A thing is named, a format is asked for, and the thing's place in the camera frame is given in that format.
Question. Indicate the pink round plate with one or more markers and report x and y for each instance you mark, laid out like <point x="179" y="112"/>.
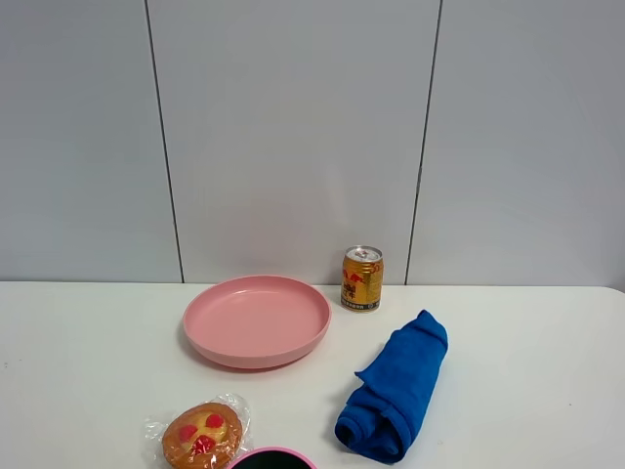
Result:
<point x="257" y="322"/>

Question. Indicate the blue folded cloth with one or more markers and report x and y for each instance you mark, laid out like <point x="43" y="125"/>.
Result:
<point x="383" y="417"/>

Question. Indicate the gold energy drink can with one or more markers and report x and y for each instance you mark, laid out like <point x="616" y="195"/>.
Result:
<point x="363" y="268"/>

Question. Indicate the fruit tart pastry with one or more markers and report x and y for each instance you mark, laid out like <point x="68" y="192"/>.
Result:
<point x="213" y="434"/>

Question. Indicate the pink rimmed dark bowl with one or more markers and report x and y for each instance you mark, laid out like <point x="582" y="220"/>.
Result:
<point x="272" y="458"/>

